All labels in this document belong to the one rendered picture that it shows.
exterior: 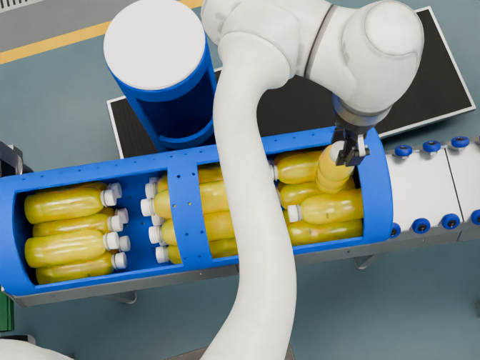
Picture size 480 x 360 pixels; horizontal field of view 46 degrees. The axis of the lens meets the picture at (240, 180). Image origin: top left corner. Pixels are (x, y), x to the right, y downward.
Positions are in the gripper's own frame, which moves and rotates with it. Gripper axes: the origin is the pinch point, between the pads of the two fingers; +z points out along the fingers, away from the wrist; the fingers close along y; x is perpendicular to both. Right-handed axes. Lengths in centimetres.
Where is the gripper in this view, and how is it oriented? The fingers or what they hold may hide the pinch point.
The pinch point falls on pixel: (343, 146)
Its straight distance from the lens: 106.2
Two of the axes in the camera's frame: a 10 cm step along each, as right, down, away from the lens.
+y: -1.4, -9.5, 2.8
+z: 0.4, 2.8, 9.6
